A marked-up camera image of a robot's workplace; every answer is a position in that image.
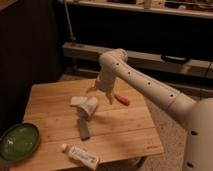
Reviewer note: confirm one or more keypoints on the wooden table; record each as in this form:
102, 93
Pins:
117, 131

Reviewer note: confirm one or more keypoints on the white tube with label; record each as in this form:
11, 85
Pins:
81, 155

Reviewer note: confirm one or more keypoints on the wooden wall shelf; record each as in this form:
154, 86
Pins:
138, 59

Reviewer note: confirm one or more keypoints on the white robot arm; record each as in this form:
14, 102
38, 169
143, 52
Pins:
196, 117

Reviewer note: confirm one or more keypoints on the grey rectangular block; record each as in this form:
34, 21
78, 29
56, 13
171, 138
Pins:
83, 129

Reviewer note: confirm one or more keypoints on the metal pole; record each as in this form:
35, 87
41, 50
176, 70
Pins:
72, 37

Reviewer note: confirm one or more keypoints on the white ceramic cup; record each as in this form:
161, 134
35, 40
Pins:
87, 108

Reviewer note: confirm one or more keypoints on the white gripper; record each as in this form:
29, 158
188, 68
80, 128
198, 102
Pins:
105, 84

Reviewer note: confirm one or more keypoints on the black object on shelf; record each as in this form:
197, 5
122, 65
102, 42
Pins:
176, 60

